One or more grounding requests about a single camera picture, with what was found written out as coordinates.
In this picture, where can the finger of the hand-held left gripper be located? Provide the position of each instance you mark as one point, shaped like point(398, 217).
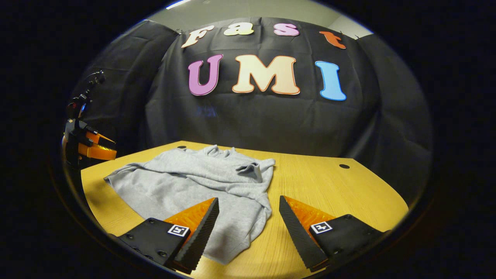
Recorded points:
point(99, 138)
point(97, 152)

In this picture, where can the black backdrop cloth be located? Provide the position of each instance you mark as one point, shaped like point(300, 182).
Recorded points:
point(263, 124)

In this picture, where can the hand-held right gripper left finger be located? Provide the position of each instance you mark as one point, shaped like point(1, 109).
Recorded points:
point(201, 236)

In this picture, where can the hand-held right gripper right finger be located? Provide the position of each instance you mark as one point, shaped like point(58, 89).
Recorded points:
point(298, 240)

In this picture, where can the grey zip-neck sweatshirt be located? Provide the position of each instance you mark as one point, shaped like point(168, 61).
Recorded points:
point(186, 182)

